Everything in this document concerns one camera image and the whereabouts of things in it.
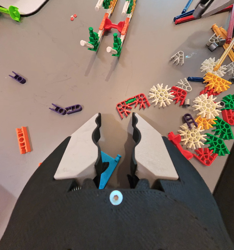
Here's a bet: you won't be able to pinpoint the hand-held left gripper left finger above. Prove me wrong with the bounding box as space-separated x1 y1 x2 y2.
54 113 102 180

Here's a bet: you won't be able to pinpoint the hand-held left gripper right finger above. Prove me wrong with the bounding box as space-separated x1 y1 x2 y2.
130 113 179 186

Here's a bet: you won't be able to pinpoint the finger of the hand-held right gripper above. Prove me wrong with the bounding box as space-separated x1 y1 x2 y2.
202 0 234 18
193 0 214 17

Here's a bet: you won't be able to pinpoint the toy rail assembly with spool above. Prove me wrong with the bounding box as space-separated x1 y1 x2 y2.
80 0 125 51

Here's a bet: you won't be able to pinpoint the red toy rod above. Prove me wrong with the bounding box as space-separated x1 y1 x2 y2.
226 2 234 44
175 2 234 25

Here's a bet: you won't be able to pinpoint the yellow toy rod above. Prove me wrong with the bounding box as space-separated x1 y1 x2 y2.
213 32 234 71
219 27 234 59
211 24 234 65

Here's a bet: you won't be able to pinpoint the red toy spool piece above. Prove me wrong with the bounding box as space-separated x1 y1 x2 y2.
167 131 194 160

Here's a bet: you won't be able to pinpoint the grey toy connector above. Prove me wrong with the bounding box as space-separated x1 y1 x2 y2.
169 51 184 66
206 33 221 46
225 61 234 76
176 77 192 92

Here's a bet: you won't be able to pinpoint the cyan toy panel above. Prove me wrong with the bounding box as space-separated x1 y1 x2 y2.
98 151 122 189

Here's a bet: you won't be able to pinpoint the white snowflake toy connector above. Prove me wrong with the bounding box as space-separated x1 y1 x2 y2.
178 123 207 150
192 94 222 119
148 84 174 108
200 58 227 77

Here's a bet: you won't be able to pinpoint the joined purple toy connectors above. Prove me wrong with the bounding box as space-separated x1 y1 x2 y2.
49 104 83 115

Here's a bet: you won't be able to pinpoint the purple toy connector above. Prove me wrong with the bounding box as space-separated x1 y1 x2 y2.
183 113 198 129
9 71 26 84

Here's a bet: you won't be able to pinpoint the yellow toy connector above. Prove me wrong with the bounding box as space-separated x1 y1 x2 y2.
203 72 232 93
194 115 217 130

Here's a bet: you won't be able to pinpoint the green toy connector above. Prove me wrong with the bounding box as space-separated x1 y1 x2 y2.
221 94 234 110
211 117 234 140
204 133 230 156

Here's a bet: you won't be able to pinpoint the lime green toy spool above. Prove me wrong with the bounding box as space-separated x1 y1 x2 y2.
0 4 21 22

